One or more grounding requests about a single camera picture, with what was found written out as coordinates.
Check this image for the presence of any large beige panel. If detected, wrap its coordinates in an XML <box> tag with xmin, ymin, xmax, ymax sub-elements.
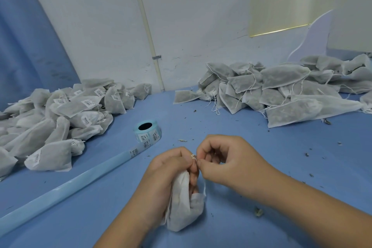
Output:
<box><xmin>327</xmin><ymin>0</ymin><xmax>372</xmax><ymax>55</ymax></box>

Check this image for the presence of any person's left hand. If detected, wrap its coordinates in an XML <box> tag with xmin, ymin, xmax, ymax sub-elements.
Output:
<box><xmin>127</xmin><ymin>146</ymin><xmax>201</xmax><ymax>229</ymax></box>

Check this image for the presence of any blue curtain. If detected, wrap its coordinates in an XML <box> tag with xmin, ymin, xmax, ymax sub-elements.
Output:
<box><xmin>0</xmin><ymin>0</ymin><xmax>81</xmax><ymax>112</ymax></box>

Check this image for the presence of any pile of unlabelled herb bags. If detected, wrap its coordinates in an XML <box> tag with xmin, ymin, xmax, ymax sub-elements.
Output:
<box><xmin>173</xmin><ymin>53</ymin><xmax>372</xmax><ymax>129</ymax></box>

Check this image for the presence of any white curved board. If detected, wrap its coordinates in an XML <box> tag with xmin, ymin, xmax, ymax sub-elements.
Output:
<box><xmin>287</xmin><ymin>9</ymin><xmax>335</xmax><ymax>63</ymax></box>

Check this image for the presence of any white mesh herb bag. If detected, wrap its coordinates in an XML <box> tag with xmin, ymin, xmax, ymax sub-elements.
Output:
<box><xmin>162</xmin><ymin>169</ymin><xmax>208</xmax><ymax>233</ymax></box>

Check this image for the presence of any blue label roll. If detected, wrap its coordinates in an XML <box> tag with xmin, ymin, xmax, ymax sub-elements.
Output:
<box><xmin>0</xmin><ymin>119</ymin><xmax>163</xmax><ymax>237</ymax></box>

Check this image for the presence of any person's right forearm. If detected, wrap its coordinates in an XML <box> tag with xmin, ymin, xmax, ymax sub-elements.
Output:
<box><xmin>262</xmin><ymin>176</ymin><xmax>372</xmax><ymax>248</ymax></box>

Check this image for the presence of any pile of labelled herb bags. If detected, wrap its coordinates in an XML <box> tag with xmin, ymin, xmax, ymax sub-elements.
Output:
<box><xmin>0</xmin><ymin>78</ymin><xmax>153</xmax><ymax>182</ymax></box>

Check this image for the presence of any white wall pipe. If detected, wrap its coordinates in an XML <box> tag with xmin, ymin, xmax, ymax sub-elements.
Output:
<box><xmin>128</xmin><ymin>0</ymin><xmax>166</xmax><ymax>91</ymax></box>

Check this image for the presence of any person's right hand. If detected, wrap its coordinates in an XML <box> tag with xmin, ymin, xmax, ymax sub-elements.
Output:
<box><xmin>196</xmin><ymin>134</ymin><xmax>281</xmax><ymax>202</ymax></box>

